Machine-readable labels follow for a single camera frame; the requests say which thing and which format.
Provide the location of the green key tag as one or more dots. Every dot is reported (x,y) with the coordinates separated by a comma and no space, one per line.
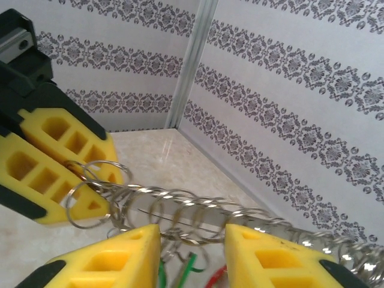
(189,267)

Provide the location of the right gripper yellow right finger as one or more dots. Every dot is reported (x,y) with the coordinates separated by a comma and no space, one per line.
(270,249)

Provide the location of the metal keyring plate with rings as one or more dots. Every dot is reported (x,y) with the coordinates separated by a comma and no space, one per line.
(282,225)

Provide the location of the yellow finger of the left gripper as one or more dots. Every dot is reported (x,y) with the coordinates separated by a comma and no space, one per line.
(109,156)
(33,168)

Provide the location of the red key tag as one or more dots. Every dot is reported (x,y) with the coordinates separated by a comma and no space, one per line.
(216,274)

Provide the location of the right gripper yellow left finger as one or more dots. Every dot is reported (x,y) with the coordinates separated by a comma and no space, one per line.
(120,249)

